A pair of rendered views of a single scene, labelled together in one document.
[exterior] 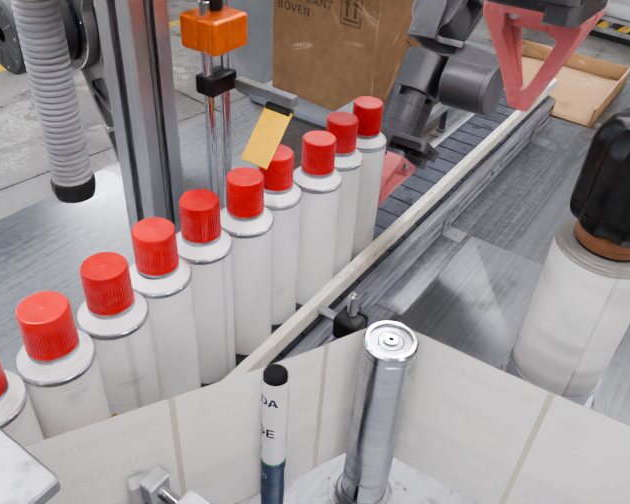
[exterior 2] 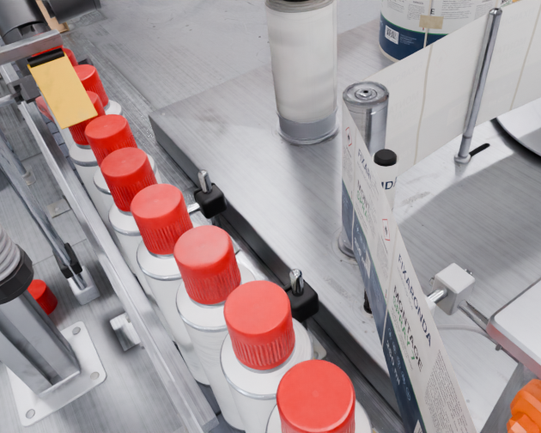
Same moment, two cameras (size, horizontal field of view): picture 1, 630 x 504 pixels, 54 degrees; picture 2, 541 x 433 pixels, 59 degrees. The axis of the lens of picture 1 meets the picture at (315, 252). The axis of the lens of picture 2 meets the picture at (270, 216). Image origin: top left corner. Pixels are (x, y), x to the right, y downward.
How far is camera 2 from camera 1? 0.36 m
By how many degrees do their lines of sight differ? 44
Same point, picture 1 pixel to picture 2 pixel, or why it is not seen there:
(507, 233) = (142, 106)
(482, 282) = (199, 124)
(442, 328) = (231, 157)
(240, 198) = (126, 143)
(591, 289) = (325, 21)
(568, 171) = (105, 57)
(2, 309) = not seen: outside the picture
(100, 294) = (233, 265)
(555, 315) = (313, 59)
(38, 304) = (250, 309)
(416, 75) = (21, 10)
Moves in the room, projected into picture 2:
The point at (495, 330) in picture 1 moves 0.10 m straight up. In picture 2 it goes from (248, 132) to (238, 69)
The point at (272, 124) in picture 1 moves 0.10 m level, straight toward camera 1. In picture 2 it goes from (56, 75) to (168, 85)
